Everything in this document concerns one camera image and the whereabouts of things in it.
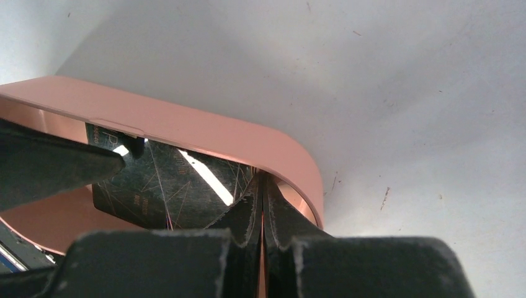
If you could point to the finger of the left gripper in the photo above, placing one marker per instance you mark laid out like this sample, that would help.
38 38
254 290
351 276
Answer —
36 165

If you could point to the pink oval tray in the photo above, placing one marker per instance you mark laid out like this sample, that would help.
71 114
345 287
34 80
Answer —
62 106

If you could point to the black credit card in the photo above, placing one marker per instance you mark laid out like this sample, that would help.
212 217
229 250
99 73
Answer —
163 186

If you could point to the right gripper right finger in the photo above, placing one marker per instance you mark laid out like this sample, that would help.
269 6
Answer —
304 261

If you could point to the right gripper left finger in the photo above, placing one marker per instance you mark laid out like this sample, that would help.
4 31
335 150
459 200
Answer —
221 260

